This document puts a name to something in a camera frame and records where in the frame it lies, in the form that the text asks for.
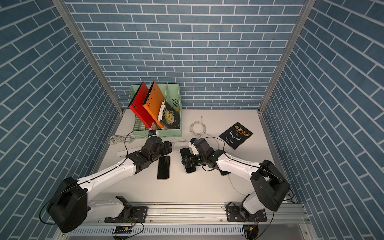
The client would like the white charging cable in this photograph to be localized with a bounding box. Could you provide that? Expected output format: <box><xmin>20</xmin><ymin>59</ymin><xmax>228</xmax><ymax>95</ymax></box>
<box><xmin>188</xmin><ymin>115</ymin><xmax>208</xmax><ymax>139</ymax></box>

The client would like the black book on table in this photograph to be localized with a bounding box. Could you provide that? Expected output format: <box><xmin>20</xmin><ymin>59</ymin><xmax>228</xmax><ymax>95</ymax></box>
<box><xmin>219</xmin><ymin>122</ymin><xmax>253</xmax><ymax>150</ymax></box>

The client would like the red folder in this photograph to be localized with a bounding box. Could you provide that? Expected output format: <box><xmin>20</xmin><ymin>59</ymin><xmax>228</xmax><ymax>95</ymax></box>
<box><xmin>129</xmin><ymin>83</ymin><xmax>157</xmax><ymax>130</ymax></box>

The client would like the phone with blue case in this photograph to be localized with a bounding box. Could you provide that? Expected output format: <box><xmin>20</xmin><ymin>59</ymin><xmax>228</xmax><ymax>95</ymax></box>
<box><xmin>219</xmin><ymin>170</ymin><xmax>230</xmax><ymax>176</ymax></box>

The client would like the small black controller board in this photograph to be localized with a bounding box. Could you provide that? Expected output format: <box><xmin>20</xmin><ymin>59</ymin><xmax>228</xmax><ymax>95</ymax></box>
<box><xmin>113</xmin><ymin>226</ymin><xmax>133</xmax><ymax>235</ymax></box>

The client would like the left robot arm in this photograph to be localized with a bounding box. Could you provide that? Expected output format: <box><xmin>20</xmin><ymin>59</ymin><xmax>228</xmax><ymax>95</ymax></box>
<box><xmin>43</xmin><ymin>131</ymin><xmax>172</xmax><ymax>233</ymax></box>

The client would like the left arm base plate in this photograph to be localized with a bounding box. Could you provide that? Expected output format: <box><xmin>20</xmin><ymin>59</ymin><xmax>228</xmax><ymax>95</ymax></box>
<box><xmin>104</xmin><ymin>207</ymin><xmax>148</xmax><ymax>224</ymax></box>

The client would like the black book in organizer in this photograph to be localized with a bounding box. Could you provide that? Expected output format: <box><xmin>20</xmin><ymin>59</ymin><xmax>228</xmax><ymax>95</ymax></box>
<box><xmin>158</xmin><ymin>101</ymin><xmax>181</xmax><ymax>129</ymax></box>

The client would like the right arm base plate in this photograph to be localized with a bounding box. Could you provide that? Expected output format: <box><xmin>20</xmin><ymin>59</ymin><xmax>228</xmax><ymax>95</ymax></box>
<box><xmin>225</xmin><ymin>204</ymin><xmax>268</xmax><ymax>223</ymax></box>

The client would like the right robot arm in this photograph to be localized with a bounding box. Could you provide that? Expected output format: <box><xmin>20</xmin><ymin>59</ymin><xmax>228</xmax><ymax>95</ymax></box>
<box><xmin>181</xmin><ymin>138</ymin><xmax>291</xmax><ymax>215</ymax></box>

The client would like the phone with mint case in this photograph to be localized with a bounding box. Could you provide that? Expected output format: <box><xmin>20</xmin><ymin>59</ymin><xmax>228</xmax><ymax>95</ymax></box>
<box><xmin>180</xmin><ymin>148</ymin><xmax>196</xmax><ymax>174</ymax></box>

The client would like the phone with orange case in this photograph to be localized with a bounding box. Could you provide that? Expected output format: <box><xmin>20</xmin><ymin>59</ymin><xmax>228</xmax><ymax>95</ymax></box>
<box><xmin>157</xmin><ymin>156</ymin><xmax>171</xmax><ymax>180</ymax></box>

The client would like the aluminium front rail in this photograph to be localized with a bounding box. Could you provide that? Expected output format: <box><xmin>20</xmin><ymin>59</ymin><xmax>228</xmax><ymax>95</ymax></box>
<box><xmin>79</xmin><ymin>201</ymin><xmax>310</xmax><ymax>227</ymax></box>

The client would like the grey power strip cord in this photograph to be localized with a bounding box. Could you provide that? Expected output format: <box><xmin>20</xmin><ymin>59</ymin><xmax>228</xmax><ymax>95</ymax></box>
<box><xmin>107</xmin><ymin>134</ymin><xmax>142</xmax><ymax>145</ymax></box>

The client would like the orange folder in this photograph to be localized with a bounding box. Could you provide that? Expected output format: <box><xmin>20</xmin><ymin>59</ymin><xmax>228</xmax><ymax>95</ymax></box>
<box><xmin>143</xmin><ymin>81</ymin><xmax>166</xmax><ymax>129</ymax></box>

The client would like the mint green file organizer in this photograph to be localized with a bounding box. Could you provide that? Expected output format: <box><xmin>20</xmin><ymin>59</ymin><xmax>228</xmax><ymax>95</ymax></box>
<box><xmin>129</xmin><ymin>84</ymin><xmax>182</xmax><ymax>139</ymax></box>

